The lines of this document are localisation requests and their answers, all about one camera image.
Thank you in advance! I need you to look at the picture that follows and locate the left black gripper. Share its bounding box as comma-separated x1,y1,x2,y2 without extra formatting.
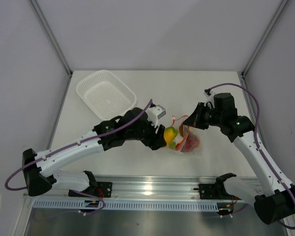
125,116,166,150

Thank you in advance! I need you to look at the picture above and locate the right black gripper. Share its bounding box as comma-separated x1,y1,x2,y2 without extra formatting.
183,103,223,130

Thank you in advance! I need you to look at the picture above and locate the green yellow mango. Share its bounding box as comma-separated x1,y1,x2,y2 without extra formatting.
163,126,178,146

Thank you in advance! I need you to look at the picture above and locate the clear zip top bag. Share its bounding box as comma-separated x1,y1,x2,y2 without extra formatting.
164,115,200,154

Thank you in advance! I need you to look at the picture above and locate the red grape bunch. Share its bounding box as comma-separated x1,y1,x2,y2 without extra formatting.
181,133,200,153

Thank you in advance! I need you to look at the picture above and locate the white cauliflower with leaves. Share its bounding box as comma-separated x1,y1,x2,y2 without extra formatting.
168,135,183,150

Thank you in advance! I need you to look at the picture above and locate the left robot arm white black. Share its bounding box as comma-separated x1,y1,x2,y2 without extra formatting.
22,105,166,197

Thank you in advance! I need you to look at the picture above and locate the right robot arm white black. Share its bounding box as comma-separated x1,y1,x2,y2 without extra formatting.
183,93,295,225

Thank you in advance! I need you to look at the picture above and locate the white perforated plastic basket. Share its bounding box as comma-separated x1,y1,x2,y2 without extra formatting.
76,70,137,120

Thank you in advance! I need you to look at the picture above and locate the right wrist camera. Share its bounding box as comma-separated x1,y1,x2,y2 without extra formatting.
204,88,215,102

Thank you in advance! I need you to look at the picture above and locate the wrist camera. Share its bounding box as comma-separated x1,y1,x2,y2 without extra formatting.
146,104,166,127
204,88,215,102

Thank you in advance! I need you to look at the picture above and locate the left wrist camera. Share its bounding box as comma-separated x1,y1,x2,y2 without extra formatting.
146,104,166,127

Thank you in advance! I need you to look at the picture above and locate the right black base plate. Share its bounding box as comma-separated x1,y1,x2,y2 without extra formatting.
193,183,230,200

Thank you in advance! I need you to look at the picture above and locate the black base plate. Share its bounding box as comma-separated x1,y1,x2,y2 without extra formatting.
193,183,230,200
68,182,113,198

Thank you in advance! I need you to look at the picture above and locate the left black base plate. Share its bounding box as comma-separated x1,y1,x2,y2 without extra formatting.
68,182,113,198

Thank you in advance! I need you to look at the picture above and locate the white slotted cable duct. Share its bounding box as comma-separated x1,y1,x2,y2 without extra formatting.
33,199,232,212

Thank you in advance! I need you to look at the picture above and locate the aluminium mounting rail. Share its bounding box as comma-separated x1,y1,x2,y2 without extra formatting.
23,175,264,200

